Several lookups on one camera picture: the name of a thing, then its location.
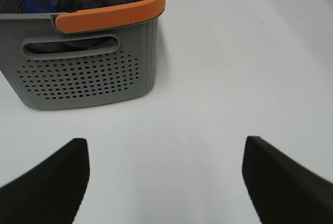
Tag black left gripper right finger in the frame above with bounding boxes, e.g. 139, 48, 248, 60
242, 136, 332, 223

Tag dark grey towel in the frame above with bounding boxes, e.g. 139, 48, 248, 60
21, 0, 126, 54

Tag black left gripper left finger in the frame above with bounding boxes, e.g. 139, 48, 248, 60
1, 138, 90, 223

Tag grey basket with orange rim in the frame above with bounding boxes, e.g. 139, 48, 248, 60
1, 0, 165, 110

